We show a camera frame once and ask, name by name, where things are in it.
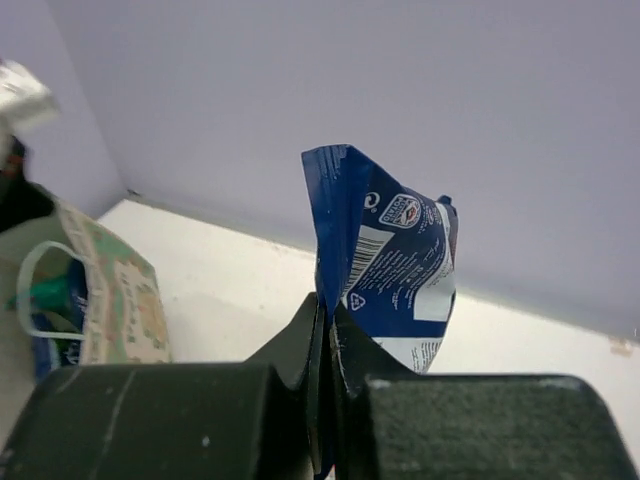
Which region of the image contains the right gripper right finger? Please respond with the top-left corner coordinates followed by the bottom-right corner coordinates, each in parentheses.
top-left (328, 305), bottom-right (413, 479)

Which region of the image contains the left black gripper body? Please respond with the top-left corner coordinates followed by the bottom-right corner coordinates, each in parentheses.
top-left (0, 135), bottom-right (54, 233)

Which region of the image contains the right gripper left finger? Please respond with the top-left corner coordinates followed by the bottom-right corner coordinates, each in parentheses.
top-left (249, 293), bottom-right (320, 475)

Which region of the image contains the green snack packet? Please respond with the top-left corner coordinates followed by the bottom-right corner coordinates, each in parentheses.
top-left (29, 271), bottom-right (87, 333)

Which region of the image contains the dark blue chips packet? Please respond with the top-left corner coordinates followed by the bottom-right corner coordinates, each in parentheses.
top-left (301, 144), bottom-right (458, 374)

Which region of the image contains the blue snack packet large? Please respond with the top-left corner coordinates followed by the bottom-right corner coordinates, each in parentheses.
top-left (31, 259), bottom-right (88, 381)

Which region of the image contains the patterned paper bag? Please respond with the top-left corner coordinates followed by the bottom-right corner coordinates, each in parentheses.
top-left (0, 197), bottom-right (174, 381)

